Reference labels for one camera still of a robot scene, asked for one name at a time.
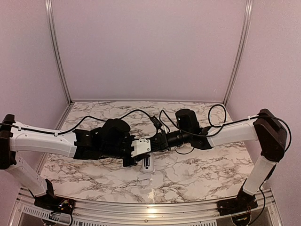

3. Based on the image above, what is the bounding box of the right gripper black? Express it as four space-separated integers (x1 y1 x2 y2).
150 129 191 152

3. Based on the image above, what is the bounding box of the white remote control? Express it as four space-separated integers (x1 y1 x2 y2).
141 155 154 173

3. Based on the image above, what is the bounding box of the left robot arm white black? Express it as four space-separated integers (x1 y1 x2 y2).
0 114 151 210

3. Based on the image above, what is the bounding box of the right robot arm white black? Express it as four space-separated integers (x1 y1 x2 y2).
150 109 292 211

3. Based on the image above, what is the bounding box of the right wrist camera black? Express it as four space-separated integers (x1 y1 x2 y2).
150 115 170 134

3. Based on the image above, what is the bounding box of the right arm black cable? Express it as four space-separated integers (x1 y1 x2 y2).
159 104 293 155

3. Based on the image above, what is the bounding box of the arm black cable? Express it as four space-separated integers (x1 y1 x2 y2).
159 104 293 155
0 109 153 137

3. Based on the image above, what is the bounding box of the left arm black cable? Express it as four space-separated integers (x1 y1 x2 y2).
0 109 153 137

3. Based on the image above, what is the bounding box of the front aluminium rail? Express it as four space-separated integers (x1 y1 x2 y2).
8 188 284 226

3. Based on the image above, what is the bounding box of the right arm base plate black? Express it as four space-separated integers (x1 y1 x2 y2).
217 197 258 216

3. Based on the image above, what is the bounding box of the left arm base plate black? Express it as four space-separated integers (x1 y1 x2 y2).
34 179 75 215

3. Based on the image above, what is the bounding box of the right aluminium frame post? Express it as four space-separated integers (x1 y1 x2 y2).
223 0 253 106

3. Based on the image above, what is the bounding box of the aluminium frame post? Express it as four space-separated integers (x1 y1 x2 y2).
223 0 253 106
45 0 72 105

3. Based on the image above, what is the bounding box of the left aluminium frame post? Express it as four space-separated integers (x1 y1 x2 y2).
45 0 72 105

